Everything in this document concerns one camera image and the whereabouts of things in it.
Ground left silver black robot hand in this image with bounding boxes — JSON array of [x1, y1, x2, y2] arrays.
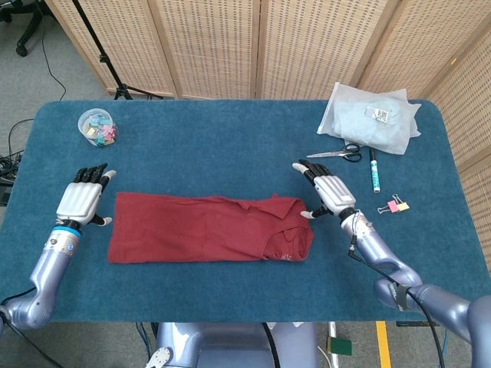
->
[[56, 162, 117, 228]]

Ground red T-shirt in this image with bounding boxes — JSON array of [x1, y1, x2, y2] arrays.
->
[[106, 191, 315, 265]]

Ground blue cable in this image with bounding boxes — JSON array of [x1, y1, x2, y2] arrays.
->
[[136, 321, 155, 363]]

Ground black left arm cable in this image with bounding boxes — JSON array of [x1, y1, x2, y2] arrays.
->
[[0, 301, 53, 368]]

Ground white marker with black cap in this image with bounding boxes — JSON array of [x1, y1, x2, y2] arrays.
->
[[368, 148, 382, 193]]

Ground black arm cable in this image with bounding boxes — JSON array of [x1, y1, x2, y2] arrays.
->
[[347, 245, 448, 368], [0, 301, 53, 368]]

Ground black tripod stand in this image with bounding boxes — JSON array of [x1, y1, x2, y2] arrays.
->
[[71, 0, 164, 101]]

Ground white pipe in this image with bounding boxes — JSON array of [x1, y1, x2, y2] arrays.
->
[[328, 321, 339, 368]]

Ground white plastic bag package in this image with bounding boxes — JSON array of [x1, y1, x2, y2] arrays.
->
[[316, 81, 423, 156]]

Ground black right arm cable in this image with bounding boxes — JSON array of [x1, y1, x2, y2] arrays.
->
[[347, 245, 448, 368]]

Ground yellow floor tape strip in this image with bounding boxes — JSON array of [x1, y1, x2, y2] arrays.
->
[[375, 320, 392, 368]]

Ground green block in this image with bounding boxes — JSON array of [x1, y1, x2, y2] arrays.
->
[[325, 337, 353, 356]]

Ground thin black floor cable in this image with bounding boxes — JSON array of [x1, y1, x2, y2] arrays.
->
[[40, 18, 68, 101]]

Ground black office chair base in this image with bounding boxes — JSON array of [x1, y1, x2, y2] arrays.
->
[[0, 0, 49, 58]]

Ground black handled scissors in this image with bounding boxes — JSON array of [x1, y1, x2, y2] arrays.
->
[[305, 143, 363, 163]]

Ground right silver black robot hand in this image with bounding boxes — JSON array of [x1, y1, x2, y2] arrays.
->
[[292, 159, 358, 220]]

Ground blue carpet table cover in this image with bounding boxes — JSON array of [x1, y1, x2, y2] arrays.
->
[[0, 99, 479, 323]]

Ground yellow binder clip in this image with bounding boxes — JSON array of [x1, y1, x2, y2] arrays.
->
[[390, 194, 410, 213]]

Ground black cable bundle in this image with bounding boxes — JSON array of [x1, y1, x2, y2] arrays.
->
[[0, 118, 35, 181]]

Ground clear jar of binder clips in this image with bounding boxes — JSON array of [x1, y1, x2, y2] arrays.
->
[[77, 108, 119, 148]]

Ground blue-grey robot torso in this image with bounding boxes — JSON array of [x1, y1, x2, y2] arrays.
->
[[155, 321, 319, 368]]

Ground white metal bracket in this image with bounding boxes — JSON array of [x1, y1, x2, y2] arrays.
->
[[147, 347, 174, 368]]

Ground black torso cable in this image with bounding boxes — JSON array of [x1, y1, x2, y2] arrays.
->
[[262, 323, 281, 368]]

